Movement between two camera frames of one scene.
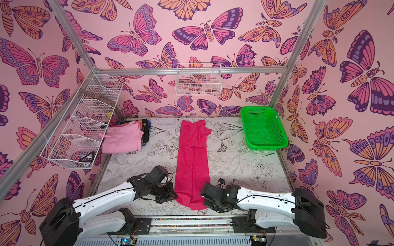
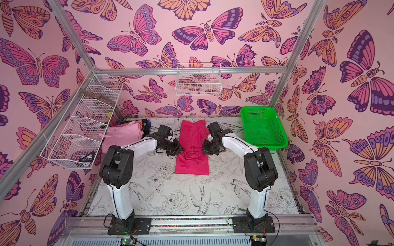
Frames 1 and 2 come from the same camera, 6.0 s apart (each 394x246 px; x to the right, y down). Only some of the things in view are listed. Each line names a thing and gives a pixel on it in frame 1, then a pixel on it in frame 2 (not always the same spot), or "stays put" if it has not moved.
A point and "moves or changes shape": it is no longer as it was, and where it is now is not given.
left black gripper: (171, 194) -> (177, 148)
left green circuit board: (127, 241) stays put
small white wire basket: (198, 79) stays put
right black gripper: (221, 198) -> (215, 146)
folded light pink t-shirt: (122, 138) stays put
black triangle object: (82, 159) stays put
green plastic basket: (262, 128) stays put
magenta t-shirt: (193, 176) moves or changes shape
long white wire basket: (74, 141) stays put
